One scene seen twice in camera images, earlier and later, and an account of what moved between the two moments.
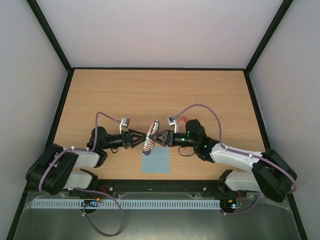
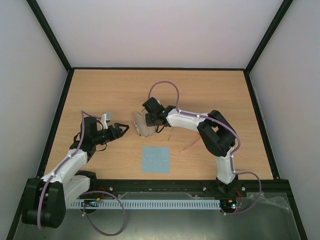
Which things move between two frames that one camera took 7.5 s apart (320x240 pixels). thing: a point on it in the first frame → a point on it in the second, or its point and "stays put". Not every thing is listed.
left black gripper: [127, 140] → [118, 135]
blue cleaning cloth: [158, 162] stays put
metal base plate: [237, 219] stays put
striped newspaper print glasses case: [151, 136] → [140, 121]
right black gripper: [169, 138] → [149, 120]
